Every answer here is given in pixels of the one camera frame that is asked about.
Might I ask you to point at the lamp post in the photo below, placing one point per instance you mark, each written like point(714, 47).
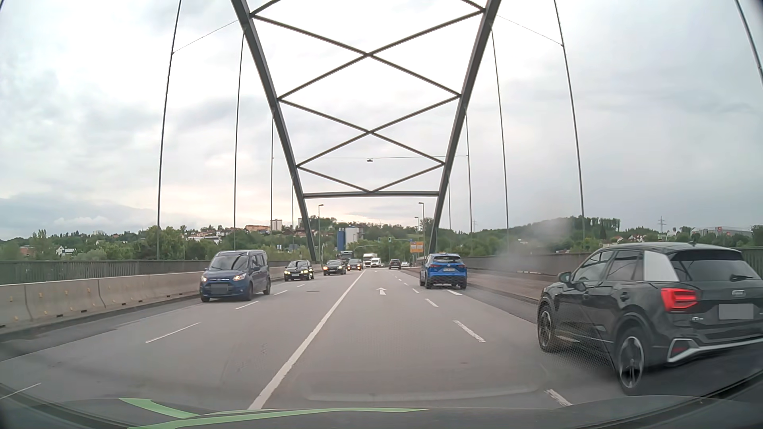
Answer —
point(422, 229)
point(319, 232)

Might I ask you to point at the grey asphalt road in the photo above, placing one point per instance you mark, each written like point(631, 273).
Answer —
point(381, 345)

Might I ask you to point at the dark blue van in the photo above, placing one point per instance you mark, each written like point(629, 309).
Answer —
point(235, 277)

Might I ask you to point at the grey steel arch bridge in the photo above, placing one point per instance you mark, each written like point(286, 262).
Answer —
point(369, 193)

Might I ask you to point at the long flat building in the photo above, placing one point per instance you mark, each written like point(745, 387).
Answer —
point(724, 231)

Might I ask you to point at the car's own bonnet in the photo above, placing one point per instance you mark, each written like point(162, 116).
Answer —
point(369, 417)

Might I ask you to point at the wood on hillside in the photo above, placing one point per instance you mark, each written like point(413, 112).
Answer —
point(512, 238)

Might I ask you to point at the blue SUV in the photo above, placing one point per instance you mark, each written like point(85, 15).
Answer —
point(444, 271)

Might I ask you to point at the road markings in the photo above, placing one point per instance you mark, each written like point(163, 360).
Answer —
point(296, 354)

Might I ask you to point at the queue of vehicles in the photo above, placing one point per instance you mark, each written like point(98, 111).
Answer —
point(360, 261)

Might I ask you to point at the blue and white building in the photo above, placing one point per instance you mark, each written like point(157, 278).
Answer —
point(349, 238)

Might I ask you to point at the orange road sign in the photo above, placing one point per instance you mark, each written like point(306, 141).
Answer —
point(416, 247)

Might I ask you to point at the pylon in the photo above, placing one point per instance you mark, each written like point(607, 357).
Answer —
point(661, 224)

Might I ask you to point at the black car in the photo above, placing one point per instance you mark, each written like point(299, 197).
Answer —
point(298, 271)

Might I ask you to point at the dark car with headlights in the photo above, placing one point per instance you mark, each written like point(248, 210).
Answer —
point(334, 267)

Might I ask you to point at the black SUV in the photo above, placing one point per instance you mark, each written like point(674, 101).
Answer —
point(655, 310)

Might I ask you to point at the group of houses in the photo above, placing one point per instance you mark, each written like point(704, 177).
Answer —
point(232, 231)

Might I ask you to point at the concrete barrier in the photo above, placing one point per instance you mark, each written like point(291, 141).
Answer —
point(89, 295)

